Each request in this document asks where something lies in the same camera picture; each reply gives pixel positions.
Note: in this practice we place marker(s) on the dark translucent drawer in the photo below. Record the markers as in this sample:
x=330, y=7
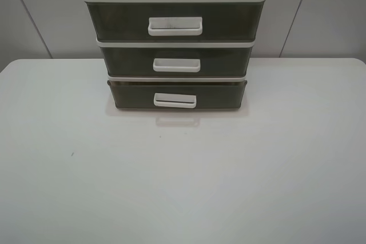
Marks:
x=176, y=62
x=177, y=95
x=221, y=22

